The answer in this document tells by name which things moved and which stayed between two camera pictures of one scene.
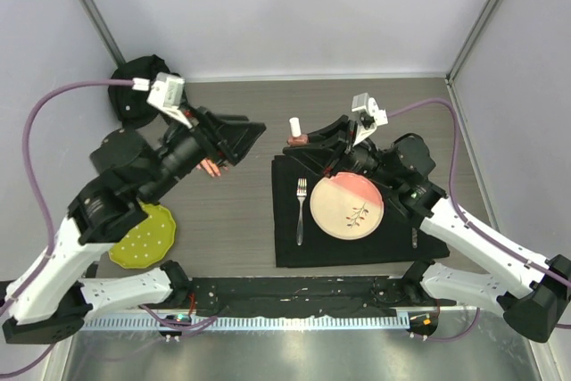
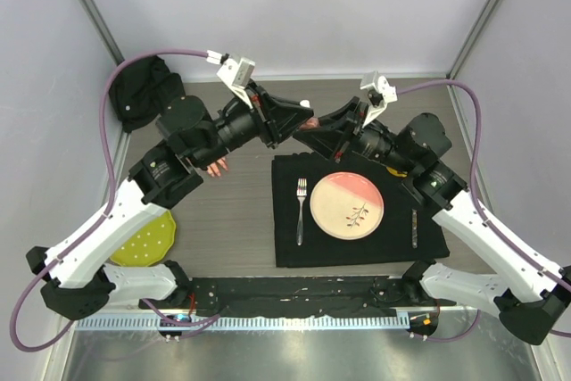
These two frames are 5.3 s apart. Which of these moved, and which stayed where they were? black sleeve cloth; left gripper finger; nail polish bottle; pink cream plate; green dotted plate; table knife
Moved: left gripper finger; nail polish bottle
Stayed: green dotted plate; black sleeve cloth; table knife; pink cream plate
